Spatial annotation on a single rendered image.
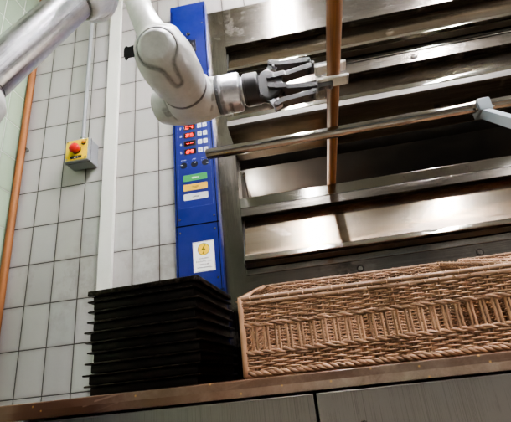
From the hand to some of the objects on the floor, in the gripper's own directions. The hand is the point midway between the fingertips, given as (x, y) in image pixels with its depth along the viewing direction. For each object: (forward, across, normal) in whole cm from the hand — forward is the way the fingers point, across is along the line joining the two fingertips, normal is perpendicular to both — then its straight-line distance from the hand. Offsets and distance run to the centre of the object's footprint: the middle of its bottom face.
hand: (331, 74), depth 92 cm
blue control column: (-48, +119, -148) cm, 196 cm away
